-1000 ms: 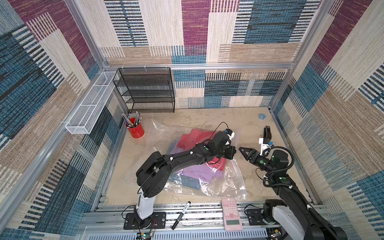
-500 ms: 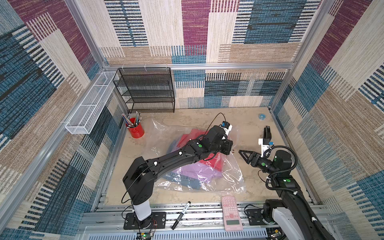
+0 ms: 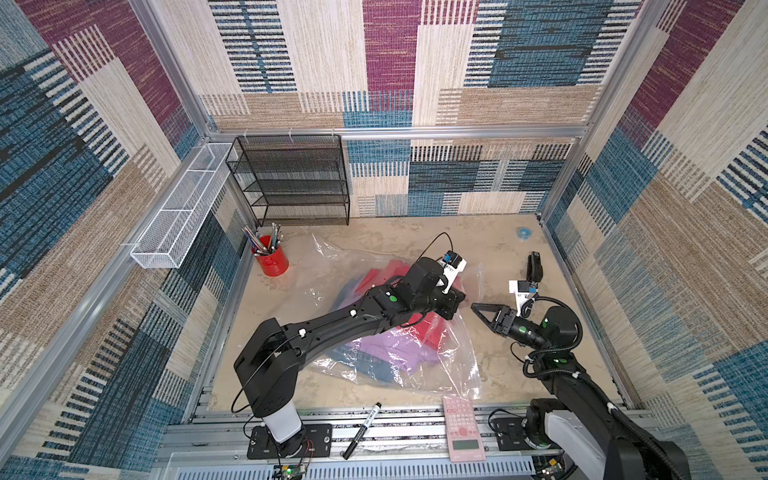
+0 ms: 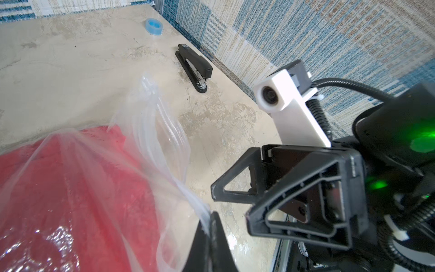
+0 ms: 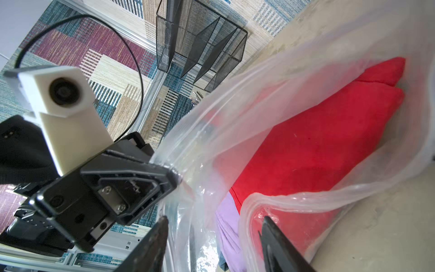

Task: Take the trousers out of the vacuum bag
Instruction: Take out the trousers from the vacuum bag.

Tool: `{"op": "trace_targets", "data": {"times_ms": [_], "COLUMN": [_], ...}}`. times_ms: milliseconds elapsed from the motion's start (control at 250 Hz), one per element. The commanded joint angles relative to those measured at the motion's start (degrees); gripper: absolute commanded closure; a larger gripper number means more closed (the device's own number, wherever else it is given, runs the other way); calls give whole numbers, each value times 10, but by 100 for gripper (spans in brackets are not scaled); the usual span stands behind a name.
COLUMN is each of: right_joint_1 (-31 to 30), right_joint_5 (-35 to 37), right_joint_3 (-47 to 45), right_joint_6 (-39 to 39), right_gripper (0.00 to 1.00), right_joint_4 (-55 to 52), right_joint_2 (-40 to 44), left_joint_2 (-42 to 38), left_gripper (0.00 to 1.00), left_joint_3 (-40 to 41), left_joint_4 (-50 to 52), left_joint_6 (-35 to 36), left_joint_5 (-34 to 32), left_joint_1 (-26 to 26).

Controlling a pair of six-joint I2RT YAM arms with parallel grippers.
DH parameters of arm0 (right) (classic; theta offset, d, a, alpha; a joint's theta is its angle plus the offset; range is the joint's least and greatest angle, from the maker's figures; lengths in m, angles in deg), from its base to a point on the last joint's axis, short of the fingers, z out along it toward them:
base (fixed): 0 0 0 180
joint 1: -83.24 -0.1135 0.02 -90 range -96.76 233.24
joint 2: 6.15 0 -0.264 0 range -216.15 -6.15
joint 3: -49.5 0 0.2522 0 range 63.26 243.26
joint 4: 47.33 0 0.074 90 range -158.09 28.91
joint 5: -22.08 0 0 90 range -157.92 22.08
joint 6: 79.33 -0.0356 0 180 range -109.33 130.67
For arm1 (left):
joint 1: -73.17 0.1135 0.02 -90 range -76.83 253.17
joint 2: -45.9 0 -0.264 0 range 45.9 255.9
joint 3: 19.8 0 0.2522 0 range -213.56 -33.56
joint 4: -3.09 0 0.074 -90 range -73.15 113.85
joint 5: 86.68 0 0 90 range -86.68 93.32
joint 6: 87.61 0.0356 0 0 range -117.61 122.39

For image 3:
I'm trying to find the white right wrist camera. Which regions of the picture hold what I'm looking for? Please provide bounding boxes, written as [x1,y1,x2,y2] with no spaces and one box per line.
[509,280,538,311]

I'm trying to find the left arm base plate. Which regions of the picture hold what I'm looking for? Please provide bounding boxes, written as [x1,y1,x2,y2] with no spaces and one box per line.
[246,423,333,460]

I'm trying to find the black marker pen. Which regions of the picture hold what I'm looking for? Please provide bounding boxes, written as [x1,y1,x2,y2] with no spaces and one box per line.
[342,402,382,460]

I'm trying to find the black wire mesh shelf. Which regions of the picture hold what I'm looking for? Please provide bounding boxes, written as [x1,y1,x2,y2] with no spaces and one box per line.
[227,135,351,227]

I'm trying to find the small black device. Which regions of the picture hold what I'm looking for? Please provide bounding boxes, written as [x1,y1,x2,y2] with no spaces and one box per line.
[526,251,543,284]

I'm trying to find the red pen cup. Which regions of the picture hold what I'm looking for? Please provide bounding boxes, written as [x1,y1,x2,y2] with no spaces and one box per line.
[254,244,289,277]

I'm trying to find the clear plastic vacuum bag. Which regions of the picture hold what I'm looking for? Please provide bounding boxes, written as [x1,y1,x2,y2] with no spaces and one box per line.
[269,234,481,408]

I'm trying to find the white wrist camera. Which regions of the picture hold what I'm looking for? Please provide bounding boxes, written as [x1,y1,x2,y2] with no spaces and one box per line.
[438,250,467,294]
[509,280,538,311]

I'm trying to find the lilac trousers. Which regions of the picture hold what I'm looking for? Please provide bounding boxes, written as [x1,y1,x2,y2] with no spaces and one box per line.
[344,269,448,376]

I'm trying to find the white wire mesh basket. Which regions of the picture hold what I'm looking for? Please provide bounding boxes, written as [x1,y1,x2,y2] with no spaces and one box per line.
[131,143,231,269]

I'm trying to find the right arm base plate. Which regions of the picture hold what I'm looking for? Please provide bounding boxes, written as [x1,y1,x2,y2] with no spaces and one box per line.
[490,416,531,452]

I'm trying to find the red trousers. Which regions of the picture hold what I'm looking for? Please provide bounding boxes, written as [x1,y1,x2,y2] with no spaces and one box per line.
[353,260,447,351]

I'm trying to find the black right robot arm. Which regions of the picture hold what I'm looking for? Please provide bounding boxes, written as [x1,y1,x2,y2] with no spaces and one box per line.
[471,296,691,479]

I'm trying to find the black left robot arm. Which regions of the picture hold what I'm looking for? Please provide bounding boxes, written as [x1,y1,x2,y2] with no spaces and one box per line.
[233,251,467,452]

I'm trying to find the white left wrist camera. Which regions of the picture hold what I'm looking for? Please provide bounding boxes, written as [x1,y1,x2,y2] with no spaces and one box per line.
[438,250,467,294]

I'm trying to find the grey-blue folded trousers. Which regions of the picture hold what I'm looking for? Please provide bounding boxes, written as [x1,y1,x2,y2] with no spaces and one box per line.
[329,281,397,385]

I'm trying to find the pink calculator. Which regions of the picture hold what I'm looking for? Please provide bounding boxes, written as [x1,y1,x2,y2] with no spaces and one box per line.
[443,396,486,463]

